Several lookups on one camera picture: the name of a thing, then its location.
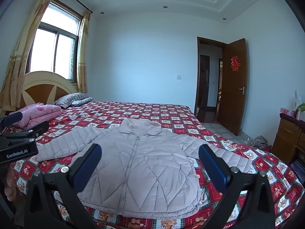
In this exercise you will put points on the brown wooden door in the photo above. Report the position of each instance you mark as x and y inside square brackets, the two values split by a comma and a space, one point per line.
[231, 100]

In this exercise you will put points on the window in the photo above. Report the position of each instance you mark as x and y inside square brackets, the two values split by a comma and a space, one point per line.
[47, 47]

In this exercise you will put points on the cream and brown headboard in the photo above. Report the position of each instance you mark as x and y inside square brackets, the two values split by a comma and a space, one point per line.
[35, 93]

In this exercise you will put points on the brown door frame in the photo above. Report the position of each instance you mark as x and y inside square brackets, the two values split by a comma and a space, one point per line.
[197, 76]

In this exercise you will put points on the grey dotted pillow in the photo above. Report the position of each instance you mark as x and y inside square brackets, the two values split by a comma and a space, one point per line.
[82, 101]

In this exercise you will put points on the pink box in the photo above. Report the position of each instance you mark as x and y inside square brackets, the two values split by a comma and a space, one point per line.
[287, 112]

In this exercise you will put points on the grey cloth pile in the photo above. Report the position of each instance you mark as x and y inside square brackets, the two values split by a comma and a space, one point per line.
[259, 141]

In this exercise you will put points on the wooden cabinet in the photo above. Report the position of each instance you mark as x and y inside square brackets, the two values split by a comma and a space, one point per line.
[286, 133]

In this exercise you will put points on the striped pillow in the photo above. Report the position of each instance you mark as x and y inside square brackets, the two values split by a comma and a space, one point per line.
[69, 100]

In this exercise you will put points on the person's left hand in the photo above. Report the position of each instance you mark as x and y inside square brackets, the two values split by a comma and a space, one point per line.
[10, 180]

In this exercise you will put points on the red checked printed bedspread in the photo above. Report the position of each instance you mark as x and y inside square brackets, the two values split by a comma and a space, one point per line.
[181, 119]

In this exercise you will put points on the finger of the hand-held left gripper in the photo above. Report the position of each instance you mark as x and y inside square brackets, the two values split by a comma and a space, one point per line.
[41, 127]
[14, 118]

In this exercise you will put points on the red paper door decoration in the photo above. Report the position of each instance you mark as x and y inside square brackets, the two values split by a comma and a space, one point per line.
[235, 63]

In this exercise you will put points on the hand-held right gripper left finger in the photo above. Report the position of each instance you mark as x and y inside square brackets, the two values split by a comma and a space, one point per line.
[90, 164]

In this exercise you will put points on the green and white bag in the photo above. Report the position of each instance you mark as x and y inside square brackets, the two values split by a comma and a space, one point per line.
[301, 108]

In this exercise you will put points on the dark hallway door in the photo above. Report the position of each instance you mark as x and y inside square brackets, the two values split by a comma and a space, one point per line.
[204, 76]

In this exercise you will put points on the folded pink quilt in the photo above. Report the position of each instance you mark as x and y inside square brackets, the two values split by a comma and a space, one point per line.
[40, 113]

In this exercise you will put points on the light grey puffer jacket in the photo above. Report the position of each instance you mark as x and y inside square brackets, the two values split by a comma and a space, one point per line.
[143, 167]

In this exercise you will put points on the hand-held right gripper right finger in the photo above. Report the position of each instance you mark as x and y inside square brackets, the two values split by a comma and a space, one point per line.
[212, 164]

